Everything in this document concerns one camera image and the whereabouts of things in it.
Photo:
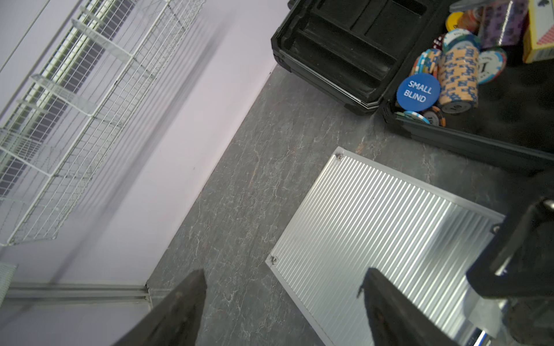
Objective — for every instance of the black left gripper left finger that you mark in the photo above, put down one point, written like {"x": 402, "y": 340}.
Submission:
{"x": 176, "y": 320}

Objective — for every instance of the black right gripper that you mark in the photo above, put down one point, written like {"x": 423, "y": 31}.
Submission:
{"x": 517, "y": 265}

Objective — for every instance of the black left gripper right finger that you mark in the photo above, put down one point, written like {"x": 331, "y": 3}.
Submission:
{"x": 394, "y": 319}

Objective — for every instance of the silver aluminium poker case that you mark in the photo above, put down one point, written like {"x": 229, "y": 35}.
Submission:
{"x": 360, "y": 214}

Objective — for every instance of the dark grey poker case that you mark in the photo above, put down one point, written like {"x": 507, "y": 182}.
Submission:
{"x": 359, "y": 52}

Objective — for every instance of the orange blue chip stack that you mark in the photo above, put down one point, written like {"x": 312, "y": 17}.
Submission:
{"x": 458, "y": 78}

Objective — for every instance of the blue small blind button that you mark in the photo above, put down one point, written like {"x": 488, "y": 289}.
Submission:
{"x": 418, "y": 92}

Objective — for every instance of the white one chip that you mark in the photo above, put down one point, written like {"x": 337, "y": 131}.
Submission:
{"x": 491, "y": 64}

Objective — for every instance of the multicolour chip stack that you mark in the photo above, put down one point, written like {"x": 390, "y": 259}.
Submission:
{"x": 427, "y": 63}

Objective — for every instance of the yellow dealer button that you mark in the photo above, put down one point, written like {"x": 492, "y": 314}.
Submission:
{"x": 451, "y": 23}

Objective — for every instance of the aluminium frame corner post left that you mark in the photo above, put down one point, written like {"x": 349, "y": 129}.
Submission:
{"x": 36, "y": 293}

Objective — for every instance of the white wire wall shelf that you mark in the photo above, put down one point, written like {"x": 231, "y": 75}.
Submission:
{"x": 73, "y": 106}

